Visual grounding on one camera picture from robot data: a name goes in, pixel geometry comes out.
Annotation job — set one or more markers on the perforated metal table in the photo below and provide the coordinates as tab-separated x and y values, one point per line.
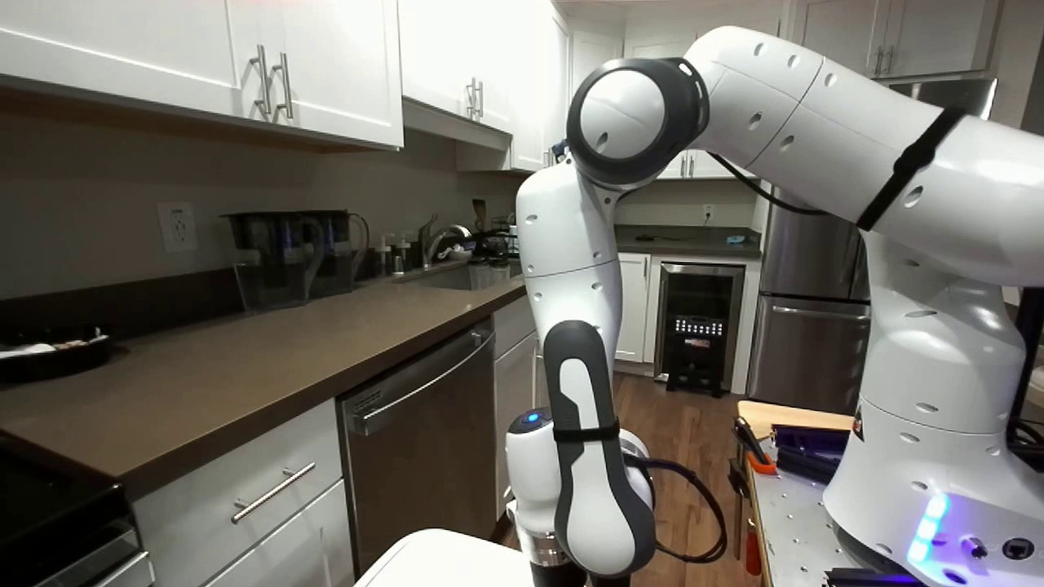
795	532

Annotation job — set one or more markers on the orange clamp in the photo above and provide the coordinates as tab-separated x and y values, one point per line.
756	453

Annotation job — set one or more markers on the wooden board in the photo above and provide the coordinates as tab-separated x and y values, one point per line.
786	416

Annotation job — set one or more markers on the dark water filter pitcher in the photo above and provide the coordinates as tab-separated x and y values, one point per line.
288	257

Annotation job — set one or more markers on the kitchen sink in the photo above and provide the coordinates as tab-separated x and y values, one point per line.
474	276

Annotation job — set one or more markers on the chrome kitchen faucet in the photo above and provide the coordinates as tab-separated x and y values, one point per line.
443	243

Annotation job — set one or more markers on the dark purple box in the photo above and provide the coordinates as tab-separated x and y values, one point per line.
815	451

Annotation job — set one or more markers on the white wall outlet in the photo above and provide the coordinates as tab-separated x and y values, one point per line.
176	231

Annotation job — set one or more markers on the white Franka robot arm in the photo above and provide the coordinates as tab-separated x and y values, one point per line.
923	328

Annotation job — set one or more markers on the stainless steel refrigerator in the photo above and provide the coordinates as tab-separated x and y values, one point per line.
809	328

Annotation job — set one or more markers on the white bin with lid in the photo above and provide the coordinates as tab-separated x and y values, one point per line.
446	562

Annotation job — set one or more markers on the black tray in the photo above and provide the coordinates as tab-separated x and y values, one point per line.
52	352

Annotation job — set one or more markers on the dish rack with dishes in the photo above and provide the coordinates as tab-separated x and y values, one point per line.
496	245

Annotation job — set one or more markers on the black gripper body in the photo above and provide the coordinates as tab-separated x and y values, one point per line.
560	580

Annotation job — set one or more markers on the black wine cooler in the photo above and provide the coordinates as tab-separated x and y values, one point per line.
699	330

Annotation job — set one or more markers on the stainless steel dishwasher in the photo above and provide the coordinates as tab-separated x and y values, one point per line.
425	444

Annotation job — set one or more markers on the black stove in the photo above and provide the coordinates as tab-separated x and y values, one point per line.
52	532

